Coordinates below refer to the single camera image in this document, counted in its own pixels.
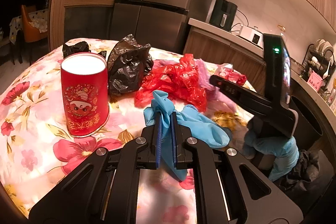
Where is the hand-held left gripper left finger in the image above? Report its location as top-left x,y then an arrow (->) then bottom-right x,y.
28,114 -> 161,224

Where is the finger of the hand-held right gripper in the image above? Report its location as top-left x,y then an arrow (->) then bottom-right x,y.
209,74 -> 274,119

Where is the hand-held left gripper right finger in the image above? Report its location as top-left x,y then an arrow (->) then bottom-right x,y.
171,114 -> 302,224

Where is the clear red plastic bag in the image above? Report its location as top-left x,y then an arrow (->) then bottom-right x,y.
214,63 -> 248,85

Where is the blue rubber glove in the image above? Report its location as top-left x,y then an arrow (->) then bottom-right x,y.
144,90 -> 233,182

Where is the purple plastic bag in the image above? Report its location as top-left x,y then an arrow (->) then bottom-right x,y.
196,59 -> 237,111

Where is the large black plastic bag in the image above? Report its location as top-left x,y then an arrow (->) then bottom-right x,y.
106,34 -> 154,94

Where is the red paper cup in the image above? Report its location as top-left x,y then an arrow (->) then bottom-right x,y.
60,52 -> 110,138

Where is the small black plastic bag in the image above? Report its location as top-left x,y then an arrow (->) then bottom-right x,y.
62,41 -> 91,59

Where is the person's right forearm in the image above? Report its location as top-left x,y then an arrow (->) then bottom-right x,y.
278,149 -> 326,193

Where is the person's right hand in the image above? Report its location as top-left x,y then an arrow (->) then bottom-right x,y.
243,132 -> 300,182

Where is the pink utensil holder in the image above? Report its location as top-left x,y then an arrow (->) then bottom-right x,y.
307,73 -> 326,92

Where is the black dish rack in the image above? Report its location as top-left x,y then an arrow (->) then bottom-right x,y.
302,39 -> 336,83

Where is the white rice cooker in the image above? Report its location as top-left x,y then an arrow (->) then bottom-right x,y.
238,25 -> 264,45

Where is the wooden kitchen counter cabinet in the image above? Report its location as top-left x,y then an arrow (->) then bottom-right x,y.
184,18 -> 336,135

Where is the black air fryer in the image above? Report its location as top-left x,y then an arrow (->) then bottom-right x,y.
209,0 -> 238,31

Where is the grey refrigerator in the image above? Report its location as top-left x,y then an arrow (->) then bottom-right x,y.
109,0 -> 221,54

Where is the floral tablecloth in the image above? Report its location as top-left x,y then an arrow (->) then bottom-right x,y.
0,38 -> 258,224

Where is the wooden glass door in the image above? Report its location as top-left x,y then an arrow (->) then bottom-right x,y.
49,0 -> 129,51

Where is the orange chair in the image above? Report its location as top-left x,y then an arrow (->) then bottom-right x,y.
21,5 -> 49,43

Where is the black power cable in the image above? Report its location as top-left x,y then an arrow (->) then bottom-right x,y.
231,9 -> 250,33

